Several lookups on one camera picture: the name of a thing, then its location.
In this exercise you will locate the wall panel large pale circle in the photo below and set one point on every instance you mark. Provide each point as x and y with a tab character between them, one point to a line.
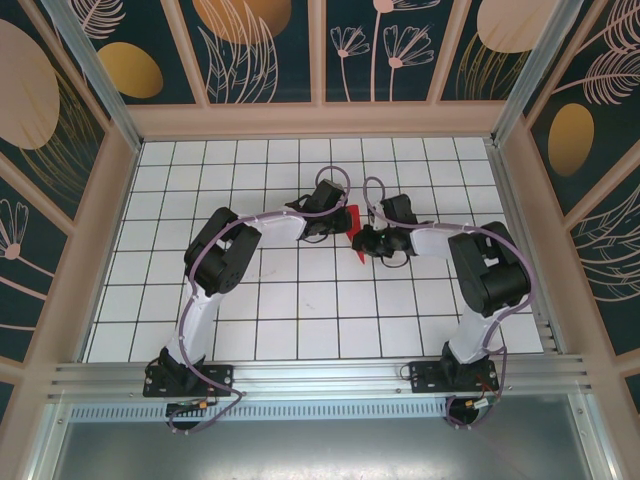
30	100

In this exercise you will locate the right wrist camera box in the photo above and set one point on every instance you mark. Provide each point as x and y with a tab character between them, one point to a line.
378	209

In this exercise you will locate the wall panel gold oval feathers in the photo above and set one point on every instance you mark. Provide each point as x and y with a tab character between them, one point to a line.
590	100

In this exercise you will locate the aluminium corner post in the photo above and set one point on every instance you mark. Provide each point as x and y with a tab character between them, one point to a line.
95	75
532	75

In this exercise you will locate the aluminium side rail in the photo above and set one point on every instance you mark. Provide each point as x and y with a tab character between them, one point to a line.
519	220

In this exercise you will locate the long aluminium base rail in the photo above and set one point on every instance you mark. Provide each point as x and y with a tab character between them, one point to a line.
320	372

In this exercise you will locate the red paper sheet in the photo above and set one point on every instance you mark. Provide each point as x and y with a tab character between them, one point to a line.
355	212

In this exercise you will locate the wall panel pale circle stems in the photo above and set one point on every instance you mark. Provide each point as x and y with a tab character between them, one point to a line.
490	30

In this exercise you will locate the wall panel single flower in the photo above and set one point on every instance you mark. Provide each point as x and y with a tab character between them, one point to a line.
25	280

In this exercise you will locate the wall panel pink feather leaves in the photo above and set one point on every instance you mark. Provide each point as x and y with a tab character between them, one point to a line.
615	270

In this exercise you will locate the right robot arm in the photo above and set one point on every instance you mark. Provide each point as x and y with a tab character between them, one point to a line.
435	245

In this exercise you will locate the wall panel with pink flowers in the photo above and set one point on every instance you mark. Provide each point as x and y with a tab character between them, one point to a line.
380	80

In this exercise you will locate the wall panel gold circle leaves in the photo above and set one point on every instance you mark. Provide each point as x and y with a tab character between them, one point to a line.
240	50

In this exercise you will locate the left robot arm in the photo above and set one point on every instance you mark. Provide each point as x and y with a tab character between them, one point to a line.
280	230

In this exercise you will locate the grey metal sheet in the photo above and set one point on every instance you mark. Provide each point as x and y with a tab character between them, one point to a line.
320	450

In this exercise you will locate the wall panel with gold oval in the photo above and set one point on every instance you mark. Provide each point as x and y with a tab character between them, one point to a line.
150	30

